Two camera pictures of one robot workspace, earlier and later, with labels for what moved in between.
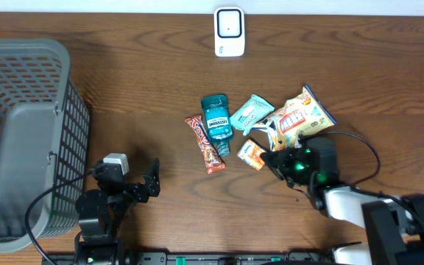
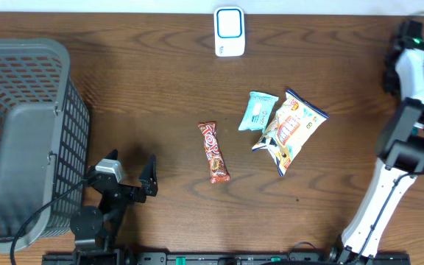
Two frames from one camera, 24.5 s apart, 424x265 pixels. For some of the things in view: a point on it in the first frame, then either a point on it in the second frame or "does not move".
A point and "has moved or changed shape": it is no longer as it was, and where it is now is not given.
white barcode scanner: x=229 y=32 does not move
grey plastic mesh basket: x=32 y=135 does not move
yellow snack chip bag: x=299 y=115 has moved or changed shape
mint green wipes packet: x=250 y=112 has moved or changed shape
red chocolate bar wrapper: x=213 y=161 has moved or changed shape
